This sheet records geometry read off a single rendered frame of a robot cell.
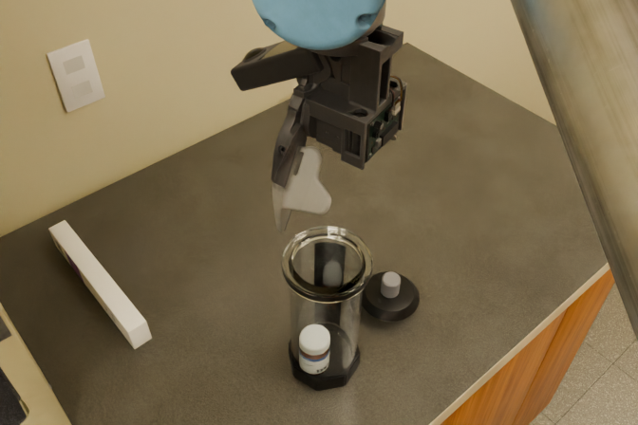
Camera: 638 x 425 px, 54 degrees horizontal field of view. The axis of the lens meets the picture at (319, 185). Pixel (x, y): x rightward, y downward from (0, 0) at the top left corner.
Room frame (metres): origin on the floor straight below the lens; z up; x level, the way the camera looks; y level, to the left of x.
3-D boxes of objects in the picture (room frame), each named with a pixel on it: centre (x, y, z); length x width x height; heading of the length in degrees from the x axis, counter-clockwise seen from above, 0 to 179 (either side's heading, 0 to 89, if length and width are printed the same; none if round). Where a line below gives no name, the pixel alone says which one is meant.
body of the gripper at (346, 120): (0.45, -0.02, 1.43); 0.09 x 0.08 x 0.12; 55
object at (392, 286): (0.57, -0.11, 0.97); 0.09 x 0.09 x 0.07
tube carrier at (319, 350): (0.47, -0.01, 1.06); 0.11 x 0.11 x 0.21
